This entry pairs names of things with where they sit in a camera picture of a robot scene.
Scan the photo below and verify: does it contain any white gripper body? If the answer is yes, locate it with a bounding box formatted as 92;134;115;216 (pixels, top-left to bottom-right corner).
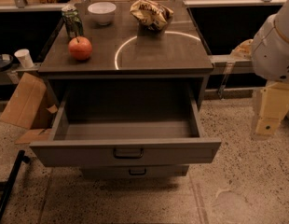
251;13;289;83

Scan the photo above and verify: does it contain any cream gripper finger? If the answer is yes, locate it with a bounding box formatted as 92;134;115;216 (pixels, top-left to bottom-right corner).
256;81;289;136
251;89;262;140

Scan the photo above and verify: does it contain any grey top drawer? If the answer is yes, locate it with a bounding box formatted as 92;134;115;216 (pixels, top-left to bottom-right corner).
30;80;221;168

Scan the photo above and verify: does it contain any grey drawer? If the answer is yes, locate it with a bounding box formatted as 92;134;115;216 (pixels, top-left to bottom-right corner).
30;80;221;168
80;165;189;180

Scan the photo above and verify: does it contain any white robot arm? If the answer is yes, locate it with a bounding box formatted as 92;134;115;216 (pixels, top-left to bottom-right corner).
251;0;289;140

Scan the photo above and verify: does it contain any grey drawer cabinet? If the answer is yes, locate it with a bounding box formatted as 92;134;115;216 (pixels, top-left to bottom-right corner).
37;0;214;181

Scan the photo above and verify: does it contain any grey lower drawer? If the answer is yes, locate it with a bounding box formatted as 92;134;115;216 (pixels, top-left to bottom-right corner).
80;165;189;180

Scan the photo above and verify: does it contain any crumpled chip bag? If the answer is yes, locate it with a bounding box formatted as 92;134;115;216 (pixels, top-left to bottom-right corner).
130;0;173;31

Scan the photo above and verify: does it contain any white bowl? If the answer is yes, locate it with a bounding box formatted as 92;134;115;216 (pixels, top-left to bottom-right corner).
88;2;117;25

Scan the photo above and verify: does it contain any red apple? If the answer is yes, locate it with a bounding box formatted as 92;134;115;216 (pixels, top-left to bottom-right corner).
68;36;92;61

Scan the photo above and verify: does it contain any green soda can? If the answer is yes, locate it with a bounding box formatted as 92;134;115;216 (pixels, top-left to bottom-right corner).
62;5;84;39

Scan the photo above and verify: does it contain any flat cardboard on floor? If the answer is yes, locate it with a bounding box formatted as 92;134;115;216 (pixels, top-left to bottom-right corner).
15;129;50;145

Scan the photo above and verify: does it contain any white paper cup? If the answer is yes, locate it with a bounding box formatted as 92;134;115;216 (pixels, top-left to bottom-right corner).
14;49;34;68

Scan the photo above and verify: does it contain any black metal pole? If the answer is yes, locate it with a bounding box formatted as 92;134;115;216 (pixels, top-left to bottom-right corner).
0;150;30;224

